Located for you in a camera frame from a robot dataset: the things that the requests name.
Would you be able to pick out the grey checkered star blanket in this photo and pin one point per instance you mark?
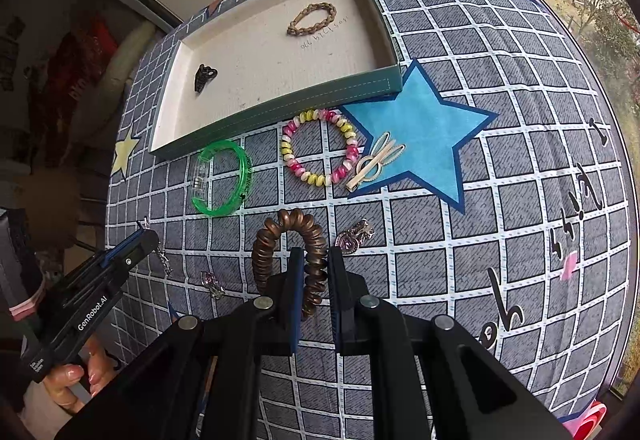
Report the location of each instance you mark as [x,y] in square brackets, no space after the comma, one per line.
[500,220]

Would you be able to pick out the green tray with cream inside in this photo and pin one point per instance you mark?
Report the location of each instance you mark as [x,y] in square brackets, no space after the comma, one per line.
[260,70]

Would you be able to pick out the cream rabbit hair clip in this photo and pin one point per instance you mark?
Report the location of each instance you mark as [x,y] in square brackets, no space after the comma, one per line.
[367,170]

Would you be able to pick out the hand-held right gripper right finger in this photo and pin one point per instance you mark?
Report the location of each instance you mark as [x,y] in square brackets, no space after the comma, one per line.
[336,300]

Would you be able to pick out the black hair claw clip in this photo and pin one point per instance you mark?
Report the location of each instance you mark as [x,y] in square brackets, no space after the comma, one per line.
[202,78]

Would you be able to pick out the small silver pink charm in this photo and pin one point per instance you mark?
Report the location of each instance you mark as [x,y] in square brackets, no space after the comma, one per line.
[212,284]

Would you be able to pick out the cream sofa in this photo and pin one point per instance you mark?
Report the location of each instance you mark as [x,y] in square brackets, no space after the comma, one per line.
[125,65]

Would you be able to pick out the person's left hand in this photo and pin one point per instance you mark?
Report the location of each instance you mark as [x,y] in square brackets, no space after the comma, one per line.
[67,377]

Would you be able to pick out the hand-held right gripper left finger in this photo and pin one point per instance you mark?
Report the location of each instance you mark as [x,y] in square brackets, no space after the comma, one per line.
[297,300]

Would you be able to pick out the red cushion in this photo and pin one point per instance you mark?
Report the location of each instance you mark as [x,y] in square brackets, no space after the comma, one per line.
[85,60]

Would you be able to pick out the long silver hair clip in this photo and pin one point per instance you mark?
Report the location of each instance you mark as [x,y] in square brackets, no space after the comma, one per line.
[164,260]

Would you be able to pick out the green translucent bangle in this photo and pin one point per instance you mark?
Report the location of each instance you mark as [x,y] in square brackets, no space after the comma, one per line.
[245,170]

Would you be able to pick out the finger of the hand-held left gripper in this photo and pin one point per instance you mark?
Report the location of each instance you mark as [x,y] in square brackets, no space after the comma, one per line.
[125,247]
[142,252]

